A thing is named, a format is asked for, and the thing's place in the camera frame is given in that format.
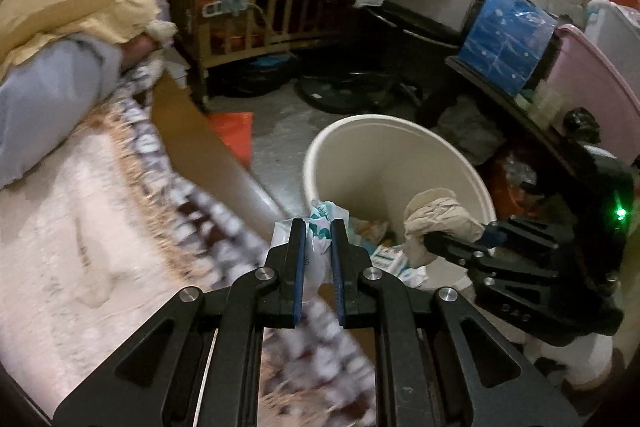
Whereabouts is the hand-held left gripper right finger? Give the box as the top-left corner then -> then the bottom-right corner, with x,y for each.
330,218 -> 585,427

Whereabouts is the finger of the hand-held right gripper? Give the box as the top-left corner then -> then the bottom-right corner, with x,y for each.
481,217 -> 559,251
424,232 -> 507,276

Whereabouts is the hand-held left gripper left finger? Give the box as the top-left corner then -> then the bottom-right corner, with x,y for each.
51,218 -> 307,427

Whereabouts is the beige paper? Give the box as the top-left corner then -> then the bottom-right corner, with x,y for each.
402,188 -> 488,269

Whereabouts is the white teal plastic wrapper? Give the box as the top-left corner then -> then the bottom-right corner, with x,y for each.
274,198 -> 351,308

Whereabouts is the beige plastic bin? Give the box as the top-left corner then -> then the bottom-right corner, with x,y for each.
302,114 -> 497,294

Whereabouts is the brown white fringed blanket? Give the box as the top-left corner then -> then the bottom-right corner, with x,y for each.
85,57 -> 377,427

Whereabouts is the dark wooden shelf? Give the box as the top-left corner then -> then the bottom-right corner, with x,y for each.
445,54 -> 587,148

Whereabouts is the orange plastic bag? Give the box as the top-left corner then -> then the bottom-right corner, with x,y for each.
207,112 -> 255,168

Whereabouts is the black office chair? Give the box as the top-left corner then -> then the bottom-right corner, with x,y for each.
295,2 -> 467,114

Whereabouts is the pink plastic tub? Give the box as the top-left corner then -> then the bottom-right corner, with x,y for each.
542,24 -> 640,168

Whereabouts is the blue patterned pack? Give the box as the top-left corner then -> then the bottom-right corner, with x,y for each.
457,0 -> 559,96

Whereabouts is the wooden crib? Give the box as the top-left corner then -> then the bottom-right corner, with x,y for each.
167,0 -> 382,108

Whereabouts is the grey blanket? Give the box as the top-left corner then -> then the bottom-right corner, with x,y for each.
0,39 -> 124,188

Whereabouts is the wooden bed frame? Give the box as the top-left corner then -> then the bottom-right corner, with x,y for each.
150,72 -> 289,234

